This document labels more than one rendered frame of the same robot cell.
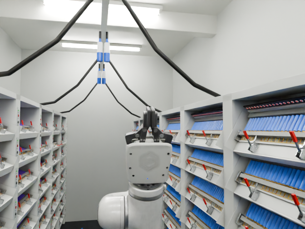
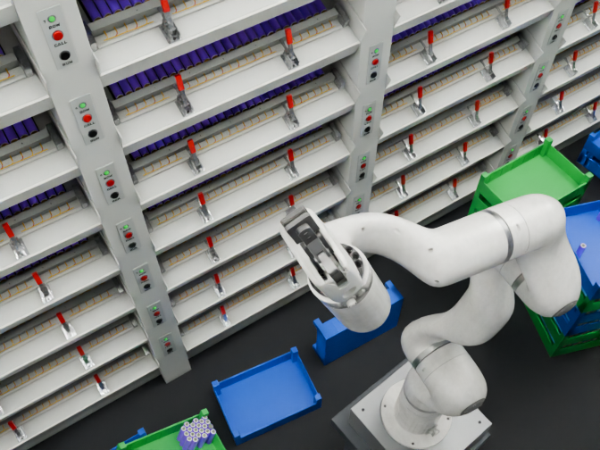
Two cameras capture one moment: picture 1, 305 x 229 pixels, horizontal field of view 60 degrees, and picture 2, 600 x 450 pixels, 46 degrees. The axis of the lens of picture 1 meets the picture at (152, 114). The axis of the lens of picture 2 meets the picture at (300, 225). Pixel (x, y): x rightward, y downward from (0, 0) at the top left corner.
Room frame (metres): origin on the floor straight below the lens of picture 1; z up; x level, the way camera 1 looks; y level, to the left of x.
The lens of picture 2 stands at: (0.41, -0.42, 2.22)
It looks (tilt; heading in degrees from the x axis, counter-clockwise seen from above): 55 degrees down; 69
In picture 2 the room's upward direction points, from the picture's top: straight up
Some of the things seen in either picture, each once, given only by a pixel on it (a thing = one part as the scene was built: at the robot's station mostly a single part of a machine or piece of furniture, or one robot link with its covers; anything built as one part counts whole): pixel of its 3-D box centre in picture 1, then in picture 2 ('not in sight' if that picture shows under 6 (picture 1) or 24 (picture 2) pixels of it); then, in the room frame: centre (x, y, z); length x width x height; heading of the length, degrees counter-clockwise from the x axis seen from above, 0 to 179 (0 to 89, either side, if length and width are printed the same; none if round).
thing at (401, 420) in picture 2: not in sight; (421, 402); (0.94, 0.09, 0.48); 0.19 x 0.19 x 0.18
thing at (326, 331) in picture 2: not in sight; (356, 322); (0.98, 0.53, 0.10); 0.30 x 0.08 x 0.20; 9
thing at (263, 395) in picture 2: not in sight; (266, 395); (0.62, 0.42, 0.04); 0.30 x 0.20 x 0.08; 4
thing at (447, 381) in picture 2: not in sight; (445, 383); (0.95, 0.05, 0.69); 0.19 x 0.12 x 0.24; 98
